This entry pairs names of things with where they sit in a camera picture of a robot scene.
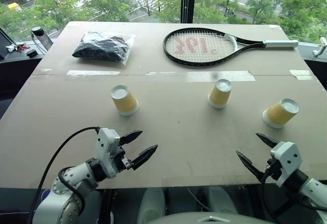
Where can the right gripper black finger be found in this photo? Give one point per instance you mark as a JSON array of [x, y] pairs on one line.
[[267, 140], [251, 165]]

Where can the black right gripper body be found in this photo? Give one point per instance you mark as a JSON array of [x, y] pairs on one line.
[[273, 170]]

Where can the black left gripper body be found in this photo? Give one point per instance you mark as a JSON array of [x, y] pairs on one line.
[[120, 161]]

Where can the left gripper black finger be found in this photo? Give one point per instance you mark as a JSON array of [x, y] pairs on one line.
[[144, 156], [131, 137]]

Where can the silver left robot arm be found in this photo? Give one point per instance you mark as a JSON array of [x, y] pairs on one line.
[[66, 196]]

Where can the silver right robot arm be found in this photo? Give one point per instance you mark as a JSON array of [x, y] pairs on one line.
[[313, 190]]

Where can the yellow paper cup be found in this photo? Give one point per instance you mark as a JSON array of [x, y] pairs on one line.
[[219, 96], [125, 103], [278, 115]]

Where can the grey rounded robot leg shape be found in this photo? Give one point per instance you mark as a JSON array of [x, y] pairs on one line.
[[152, 206], [219, 201]]

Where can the silver robot torso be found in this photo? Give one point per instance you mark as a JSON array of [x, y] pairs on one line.
[[204, 220]]

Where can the wide clear tape strip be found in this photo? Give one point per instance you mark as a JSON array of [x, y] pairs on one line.
[[219, 76]]

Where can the clear bag of black items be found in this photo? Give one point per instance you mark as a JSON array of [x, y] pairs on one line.
[[102, 47]]

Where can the black white tennis racket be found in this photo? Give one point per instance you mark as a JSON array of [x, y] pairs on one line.
[[245, 41]]

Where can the white clamp fixture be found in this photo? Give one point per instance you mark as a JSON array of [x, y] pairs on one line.
[[321, 47]]

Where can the small black round puck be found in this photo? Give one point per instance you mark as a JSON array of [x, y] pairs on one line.
[[32, 53]]

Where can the black cylinder-topped device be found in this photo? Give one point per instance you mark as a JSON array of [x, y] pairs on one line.
[[41, 36]]

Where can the black side table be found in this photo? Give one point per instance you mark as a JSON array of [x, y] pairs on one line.
[[15, 55]]

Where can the red and white small items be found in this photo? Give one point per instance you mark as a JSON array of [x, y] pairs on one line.
[[18, 47]]

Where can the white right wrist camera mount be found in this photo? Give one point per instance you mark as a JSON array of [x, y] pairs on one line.
[[288, 157]]

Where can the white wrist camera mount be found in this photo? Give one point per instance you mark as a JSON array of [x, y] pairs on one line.
[[106, 144], [288, 157]]

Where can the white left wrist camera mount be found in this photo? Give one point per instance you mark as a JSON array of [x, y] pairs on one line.
[[106, 144]]

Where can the black window frame post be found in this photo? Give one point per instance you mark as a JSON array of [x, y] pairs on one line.
[[188, 1]]

